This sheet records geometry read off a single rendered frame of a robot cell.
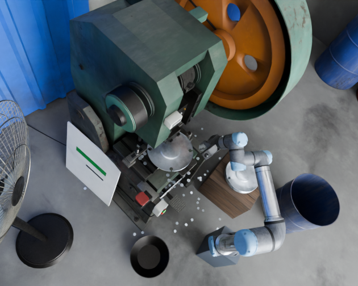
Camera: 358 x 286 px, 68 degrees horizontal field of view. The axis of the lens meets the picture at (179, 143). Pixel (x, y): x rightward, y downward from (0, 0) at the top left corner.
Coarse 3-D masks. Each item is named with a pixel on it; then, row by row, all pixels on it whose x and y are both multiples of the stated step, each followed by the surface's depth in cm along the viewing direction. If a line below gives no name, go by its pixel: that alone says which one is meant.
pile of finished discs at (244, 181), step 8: (248, 168) 218; (224, 176) 214; (232, 176) 212; (240, 176) 212; (248, 176) 214; (232, 184) 208; (240, 184) 210; (248, 184) 211; (256, 184) 213; (240, 192) 210; (248, 192) 211
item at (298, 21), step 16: (288, 0) 102; (304, 0) 108; (288, 16) 102; (304, 16) 108; (288, 32) 102; (304, 32) 109; (304, 48) 113; (304, 64) 120; (288, 80) 114; (272, 96) 147; (224, 112) 162; (240, 112) 157; (256, 112) 147
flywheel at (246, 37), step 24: (192, 0) 134; (216, 0) 125; (240, 0) 116; (264, 0) 106; (216, 24) 133; (240, 24) 123; (264, 24) 115; (240, 48) 131; (264, 48) 122; (288, 48) 113; (240, 72) 140; (264, 72) 129; (288, 72) 124; (216, 96) 158; (240, 96) 148; (264, 96) 134
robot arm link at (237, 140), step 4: (236, 132) 135; (240, 132) 132; (224, 136) 140; (228, 136) 136; (232, 136) 133; (236, 136) 131; (240, 136) 131; (244, 136) 132; (224, 140) 138; (228, 140) 135; (232, 140) 132; (236, 140) 130; (240, 140) 131; (244, 140) 132; (224, 144) 138; (228, 144) 136; (232, 144) 133; (236, 144) 132; (240, 144) 131; (244, 144) 132; (228, 148) 136; (232, 148) 133; (236, 148) 132; (240, 148) 133
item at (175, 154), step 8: (184, 136) 173; (160, 144) 166; (168, 144) 167; (176, 144) 168; (184, 144) 170; (152, 152) 163; (160, 152) 164; (168, 152) 164; (176, 152) 165; (184, 152) 167; (192, 152) 169; (152, 160) 160; (160, 160) 161; (168, 160) 163; (176, 160) 164; (184, 160) 165; (160, 168) 158; (168, 168) 160; (176, 168) 161
